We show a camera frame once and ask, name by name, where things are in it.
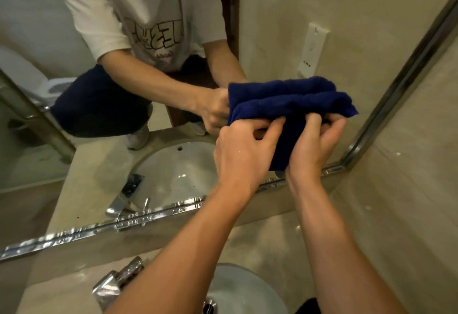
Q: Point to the person's right hand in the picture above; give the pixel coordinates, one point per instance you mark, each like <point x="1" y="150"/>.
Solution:
<point x="307" y="159"/>

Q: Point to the silver framed wall mirror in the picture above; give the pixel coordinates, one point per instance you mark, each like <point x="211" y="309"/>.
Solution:
<point x="358" y="38"/>

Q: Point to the person's right forearm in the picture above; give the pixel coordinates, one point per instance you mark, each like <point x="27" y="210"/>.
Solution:
<point x="336" y="260"/>

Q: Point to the white ceramic sink basin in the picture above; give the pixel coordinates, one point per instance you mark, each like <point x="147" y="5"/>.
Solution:
<point x="247" y="292"/>

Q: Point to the person's dark blue trousers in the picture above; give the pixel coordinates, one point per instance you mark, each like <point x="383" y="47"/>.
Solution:
<point x="308" y="307"/>

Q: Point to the chrome sink faucet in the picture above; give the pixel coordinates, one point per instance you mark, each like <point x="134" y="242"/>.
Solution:
<point x="114" y="285"/>

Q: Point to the person's left forearm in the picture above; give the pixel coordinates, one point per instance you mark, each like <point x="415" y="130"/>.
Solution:
<point x="179" y="263"/>

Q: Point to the person's left hand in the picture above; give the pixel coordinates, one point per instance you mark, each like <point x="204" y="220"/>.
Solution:
<point x="239" y="159"/>

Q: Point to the chrome sink drain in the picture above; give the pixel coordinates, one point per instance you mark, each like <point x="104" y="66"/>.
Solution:
<point x="210" y="307"/>

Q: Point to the blue microfibre cloth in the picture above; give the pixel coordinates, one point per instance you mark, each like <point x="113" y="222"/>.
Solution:
<point x="279" y="109"/>

